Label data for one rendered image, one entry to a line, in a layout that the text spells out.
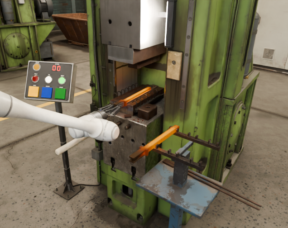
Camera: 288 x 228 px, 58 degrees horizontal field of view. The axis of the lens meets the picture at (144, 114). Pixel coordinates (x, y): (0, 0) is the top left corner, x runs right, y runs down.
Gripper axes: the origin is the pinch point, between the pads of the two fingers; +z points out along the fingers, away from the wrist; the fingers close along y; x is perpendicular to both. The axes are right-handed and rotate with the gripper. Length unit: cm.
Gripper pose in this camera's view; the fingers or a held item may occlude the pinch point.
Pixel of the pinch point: (119, 105)
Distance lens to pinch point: 172.9
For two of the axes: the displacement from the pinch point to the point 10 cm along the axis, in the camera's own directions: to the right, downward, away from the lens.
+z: 5.5, -3.9, 7.4
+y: 8.4, 2.6, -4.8
